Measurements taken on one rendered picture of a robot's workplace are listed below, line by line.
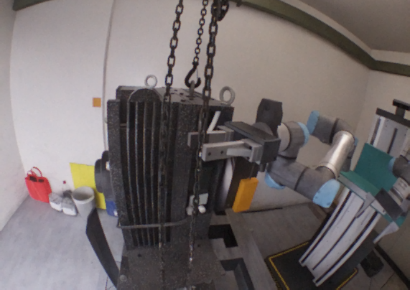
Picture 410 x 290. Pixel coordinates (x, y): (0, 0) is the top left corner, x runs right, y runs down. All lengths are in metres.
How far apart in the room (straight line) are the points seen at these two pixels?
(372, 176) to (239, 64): 1.53
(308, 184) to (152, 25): 1.74
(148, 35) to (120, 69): 0.43
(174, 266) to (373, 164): 1.25
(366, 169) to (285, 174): 0.89
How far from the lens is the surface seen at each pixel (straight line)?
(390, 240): 3.16
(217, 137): 0.36
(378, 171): 1.27
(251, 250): 1.35
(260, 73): 1.98
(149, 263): 0.92
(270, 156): 0.35
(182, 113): 0.57
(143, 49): 1.81
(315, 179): 0.48
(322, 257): 1.77
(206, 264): 0.94
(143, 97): 0.54
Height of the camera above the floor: 1.71
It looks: 20 degrees down
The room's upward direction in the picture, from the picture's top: 9 degrees clockwise
